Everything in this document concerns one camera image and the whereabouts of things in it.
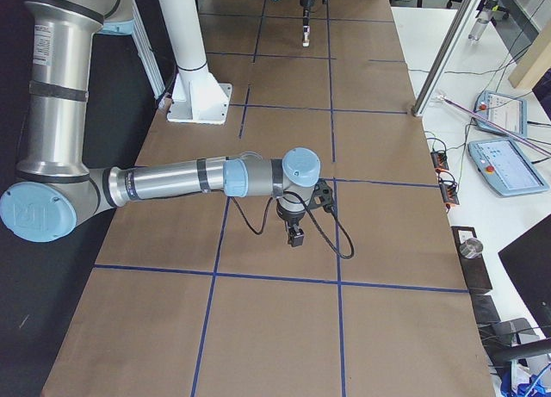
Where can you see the white PPR pipe piece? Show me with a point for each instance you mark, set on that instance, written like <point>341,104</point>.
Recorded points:
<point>306,36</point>

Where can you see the blue teach pendant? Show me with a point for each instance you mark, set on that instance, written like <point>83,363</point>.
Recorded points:
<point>505,111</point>
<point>505,168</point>

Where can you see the aluminium frame post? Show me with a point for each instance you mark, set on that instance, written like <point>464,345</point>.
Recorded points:
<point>457,26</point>

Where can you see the black box on desk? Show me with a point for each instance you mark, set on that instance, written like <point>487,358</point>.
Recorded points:
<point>473,269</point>

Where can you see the far blue teach pendant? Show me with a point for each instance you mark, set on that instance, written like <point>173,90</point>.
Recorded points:
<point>505,111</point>

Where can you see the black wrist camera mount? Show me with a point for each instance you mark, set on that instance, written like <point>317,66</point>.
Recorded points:
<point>322,197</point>

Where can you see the black monitor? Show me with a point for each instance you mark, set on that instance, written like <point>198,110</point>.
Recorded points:
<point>527,263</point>

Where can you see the orange black connector block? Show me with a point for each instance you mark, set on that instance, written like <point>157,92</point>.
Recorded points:
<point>446,181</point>

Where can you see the near blue teach pendant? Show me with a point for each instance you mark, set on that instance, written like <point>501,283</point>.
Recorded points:
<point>505,168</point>

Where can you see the clear water bottle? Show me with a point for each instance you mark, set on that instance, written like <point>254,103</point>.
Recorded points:
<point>483,19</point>

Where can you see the metal cup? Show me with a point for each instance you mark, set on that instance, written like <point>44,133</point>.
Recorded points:
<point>471,248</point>

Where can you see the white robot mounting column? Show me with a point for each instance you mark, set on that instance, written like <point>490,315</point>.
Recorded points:
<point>197,96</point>

